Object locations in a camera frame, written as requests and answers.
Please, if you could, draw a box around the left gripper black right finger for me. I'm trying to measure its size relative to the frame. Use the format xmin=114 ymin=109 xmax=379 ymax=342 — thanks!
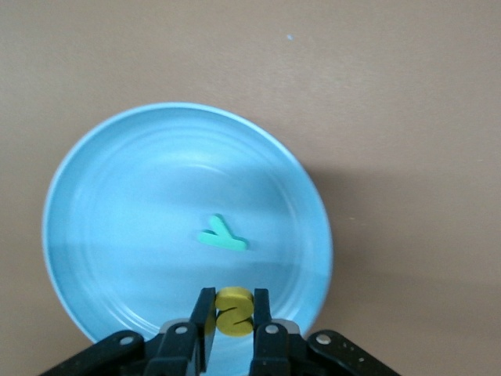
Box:
xmin=249 ymin=287 xmax=311 ymax=376

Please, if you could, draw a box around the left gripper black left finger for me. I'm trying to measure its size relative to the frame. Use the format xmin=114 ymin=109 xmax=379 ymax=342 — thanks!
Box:
xmin=144 ymin=287 xmax=217 ymax=376

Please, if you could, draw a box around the yellow letter s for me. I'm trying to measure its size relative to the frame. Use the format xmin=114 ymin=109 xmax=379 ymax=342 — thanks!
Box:
xmin=214 ymin=286 xmax=255 ymax=338

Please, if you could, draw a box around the teal letter y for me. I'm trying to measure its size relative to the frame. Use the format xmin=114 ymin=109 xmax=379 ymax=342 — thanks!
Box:
xmin=197 ymin=214 xmax=250 ymax=253

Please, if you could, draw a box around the blue plate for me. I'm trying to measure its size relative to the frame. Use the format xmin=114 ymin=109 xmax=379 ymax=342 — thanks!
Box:
xmin=41 ymin=102 xmax=333 ymax=346

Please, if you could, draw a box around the brown table cover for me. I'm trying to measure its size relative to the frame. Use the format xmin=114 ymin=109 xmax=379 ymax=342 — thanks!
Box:
xmin=0 ymin=0 xmax=501 ymax=376

